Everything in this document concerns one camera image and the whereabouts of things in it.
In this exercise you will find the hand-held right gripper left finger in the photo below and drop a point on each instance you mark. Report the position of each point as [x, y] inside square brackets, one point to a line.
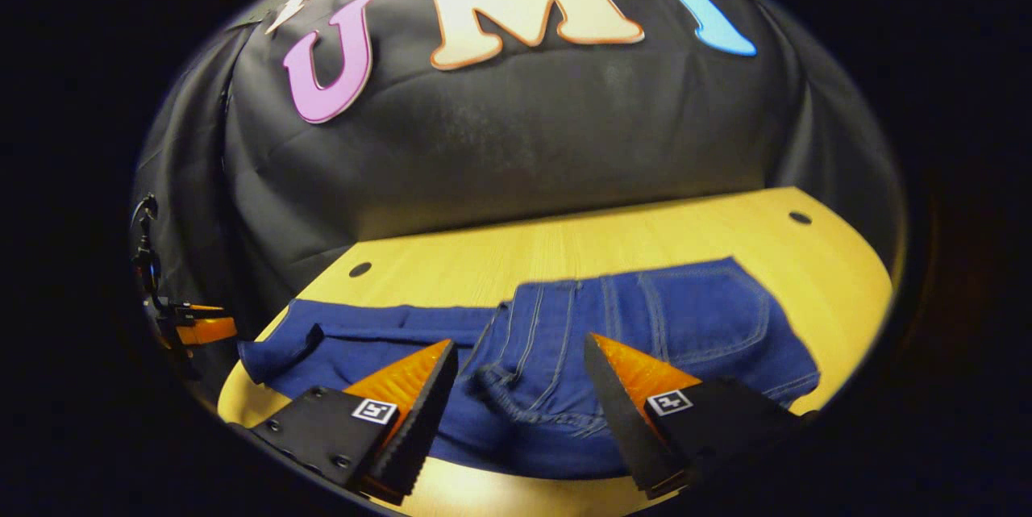
[418, 420]

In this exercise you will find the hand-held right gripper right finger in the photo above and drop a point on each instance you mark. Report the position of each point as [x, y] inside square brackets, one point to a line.
[622, 420]

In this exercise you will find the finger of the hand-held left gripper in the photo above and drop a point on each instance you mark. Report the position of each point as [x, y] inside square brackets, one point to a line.
[206, 329]

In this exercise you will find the blue denim jeans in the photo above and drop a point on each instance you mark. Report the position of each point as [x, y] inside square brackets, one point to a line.
[685, 323]

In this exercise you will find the black backdrop cloth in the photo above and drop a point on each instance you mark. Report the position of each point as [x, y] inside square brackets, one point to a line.
[524, 146]

